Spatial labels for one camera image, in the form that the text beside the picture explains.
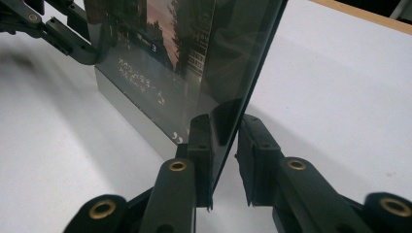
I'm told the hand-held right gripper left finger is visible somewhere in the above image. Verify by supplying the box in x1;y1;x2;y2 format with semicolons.
138;114;216;233

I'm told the white metal desk frame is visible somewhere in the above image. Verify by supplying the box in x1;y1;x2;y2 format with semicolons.
389;0;412;24

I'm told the wooden table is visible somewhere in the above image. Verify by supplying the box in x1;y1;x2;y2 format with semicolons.
308;0;412;36

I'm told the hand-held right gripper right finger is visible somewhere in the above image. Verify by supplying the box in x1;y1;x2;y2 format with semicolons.
234;114;374;233

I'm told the tablet with black cover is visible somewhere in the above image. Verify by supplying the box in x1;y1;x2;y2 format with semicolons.
82;0;290;192

